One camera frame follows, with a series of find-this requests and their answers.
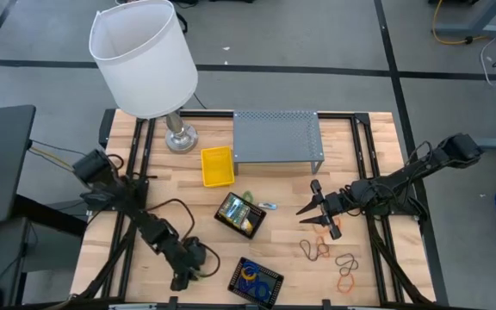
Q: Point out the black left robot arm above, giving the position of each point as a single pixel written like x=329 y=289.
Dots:
x=153 y=230

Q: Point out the black rubber band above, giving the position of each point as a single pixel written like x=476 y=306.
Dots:
x=337 y=260

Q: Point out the black mesh plastic tray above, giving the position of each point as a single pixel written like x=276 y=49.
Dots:
x=256 y=215
x=274 y=275

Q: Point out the dark side table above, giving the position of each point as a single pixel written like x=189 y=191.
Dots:
x=2 y=258

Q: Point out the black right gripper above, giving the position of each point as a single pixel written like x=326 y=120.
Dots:
x=338 y=202

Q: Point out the grey desk frame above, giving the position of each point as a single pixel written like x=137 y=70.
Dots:
x=459 y=29

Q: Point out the green blue card pack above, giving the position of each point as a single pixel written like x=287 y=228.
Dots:
x=235 y=211

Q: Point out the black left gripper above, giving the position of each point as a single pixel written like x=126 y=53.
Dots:
x=190 y=258

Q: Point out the grey perforated metal shelf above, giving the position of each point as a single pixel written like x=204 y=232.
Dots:
x=278 y=135

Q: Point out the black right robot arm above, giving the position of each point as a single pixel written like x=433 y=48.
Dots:
x=403 y=181

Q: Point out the brown rubber band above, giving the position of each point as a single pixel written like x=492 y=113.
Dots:
x=301 y=246

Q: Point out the black aluminium table frame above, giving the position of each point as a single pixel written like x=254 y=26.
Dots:
x=345 y=115

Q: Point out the yellow plastic basket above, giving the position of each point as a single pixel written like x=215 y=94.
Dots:
x=217 y=167

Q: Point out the white shade table lamp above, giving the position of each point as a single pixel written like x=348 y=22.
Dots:
x=144 y=60

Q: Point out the small blue white tube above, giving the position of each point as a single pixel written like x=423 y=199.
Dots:
x=267 y=206

